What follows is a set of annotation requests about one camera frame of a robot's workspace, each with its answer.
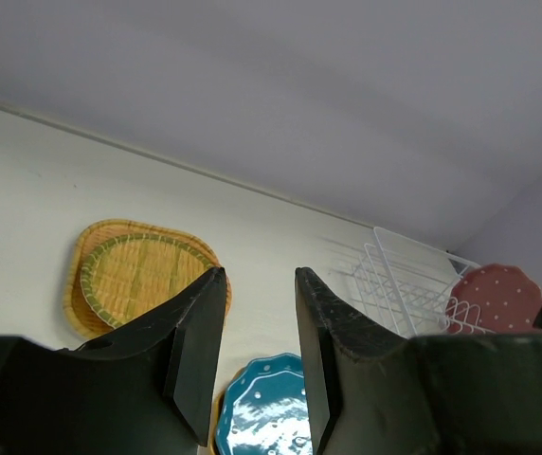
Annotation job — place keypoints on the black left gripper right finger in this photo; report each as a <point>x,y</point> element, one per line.
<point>370,391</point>

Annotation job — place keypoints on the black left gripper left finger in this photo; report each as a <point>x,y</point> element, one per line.
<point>143,388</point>

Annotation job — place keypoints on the blue polka dot plate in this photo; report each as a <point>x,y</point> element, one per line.
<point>265,410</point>

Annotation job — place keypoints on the round green-rimmed bamboo tray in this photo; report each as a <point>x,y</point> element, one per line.
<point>130,274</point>

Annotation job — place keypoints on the square woven bamboo tray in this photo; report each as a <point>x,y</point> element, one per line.
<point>91,284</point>

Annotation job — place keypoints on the pink polka dot plate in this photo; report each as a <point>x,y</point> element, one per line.
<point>495,298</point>

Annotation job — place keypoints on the white wire dish rack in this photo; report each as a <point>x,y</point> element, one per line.
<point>406,285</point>

